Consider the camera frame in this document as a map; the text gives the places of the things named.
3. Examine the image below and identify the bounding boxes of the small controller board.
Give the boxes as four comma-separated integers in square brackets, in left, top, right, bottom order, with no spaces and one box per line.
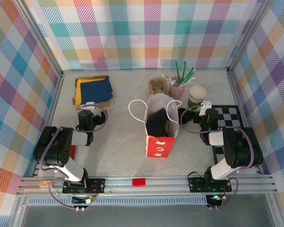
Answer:
[72,195,97,204]
[207,194,228,201]

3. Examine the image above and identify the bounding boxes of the yellow napkin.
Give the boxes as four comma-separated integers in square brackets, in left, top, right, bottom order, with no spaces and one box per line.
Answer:
[75,78,86,106]

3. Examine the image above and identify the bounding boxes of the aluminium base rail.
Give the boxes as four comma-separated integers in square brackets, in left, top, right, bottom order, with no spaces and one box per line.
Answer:
[16,176,279,197]

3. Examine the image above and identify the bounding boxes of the stack of green paper cups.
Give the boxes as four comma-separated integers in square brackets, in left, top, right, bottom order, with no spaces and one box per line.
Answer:
[187,85,207,109]

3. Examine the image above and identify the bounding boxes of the purple cable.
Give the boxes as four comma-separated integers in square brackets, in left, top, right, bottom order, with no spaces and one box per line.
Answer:
[40,105,109,211]
[179,105,258,210]

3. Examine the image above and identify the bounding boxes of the white wrapped straw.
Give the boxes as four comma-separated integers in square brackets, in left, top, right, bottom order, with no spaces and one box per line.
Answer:
[179,76,196,87]

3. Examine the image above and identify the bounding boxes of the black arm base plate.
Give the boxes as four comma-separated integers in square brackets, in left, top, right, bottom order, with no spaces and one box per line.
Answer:
[62,178,106,195]
[188,176,232,192]

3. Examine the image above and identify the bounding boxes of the slotted grey cable duct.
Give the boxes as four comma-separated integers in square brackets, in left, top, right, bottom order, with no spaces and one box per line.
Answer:
[28,195,208,207]

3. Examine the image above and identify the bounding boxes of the brown cardboard napkin tray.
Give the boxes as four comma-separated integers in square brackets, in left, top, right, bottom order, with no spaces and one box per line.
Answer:
[72,75,114,111]

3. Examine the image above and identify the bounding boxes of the aluminium side rail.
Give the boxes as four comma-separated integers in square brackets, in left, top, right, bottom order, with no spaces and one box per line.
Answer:
[44,70,64,133]
[227,68,261,175]

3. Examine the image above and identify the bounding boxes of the dark navy napkin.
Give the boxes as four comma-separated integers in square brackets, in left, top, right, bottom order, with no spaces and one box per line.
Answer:
[146,107,170,138]

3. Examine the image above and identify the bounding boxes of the white stirrer packets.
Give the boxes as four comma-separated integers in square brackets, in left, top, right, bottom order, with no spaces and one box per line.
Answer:
[160,73,176,85]

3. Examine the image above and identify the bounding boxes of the brown pulp cup carrier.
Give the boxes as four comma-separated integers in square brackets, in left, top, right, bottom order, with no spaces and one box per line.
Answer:
[162,120,171,137]

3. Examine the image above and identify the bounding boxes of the red toy brick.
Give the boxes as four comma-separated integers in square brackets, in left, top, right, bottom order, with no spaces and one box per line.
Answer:
[132,177,146,187]

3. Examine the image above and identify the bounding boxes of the red white paper gift bag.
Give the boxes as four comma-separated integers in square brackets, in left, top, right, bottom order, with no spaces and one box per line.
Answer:
[129,93,182,158]

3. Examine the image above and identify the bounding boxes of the blue napkin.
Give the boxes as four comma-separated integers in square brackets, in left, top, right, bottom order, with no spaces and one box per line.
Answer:
[80,76,114,105]

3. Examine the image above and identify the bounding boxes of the aluminium frame post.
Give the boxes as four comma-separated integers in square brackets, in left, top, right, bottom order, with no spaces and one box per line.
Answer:
[14,0,64,79]
[226,0,275,71]

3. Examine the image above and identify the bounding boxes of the black grey checkerboard mat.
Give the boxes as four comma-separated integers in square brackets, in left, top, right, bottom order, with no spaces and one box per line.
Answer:
[209,105,260,167]

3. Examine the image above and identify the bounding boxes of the stack of pulp cup carriers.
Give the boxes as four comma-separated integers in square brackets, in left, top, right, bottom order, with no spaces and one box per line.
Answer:
[148,79,170,96]

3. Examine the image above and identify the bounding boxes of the pink straw pot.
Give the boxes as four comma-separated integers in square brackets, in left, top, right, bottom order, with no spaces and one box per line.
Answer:
[168,76,186,98]

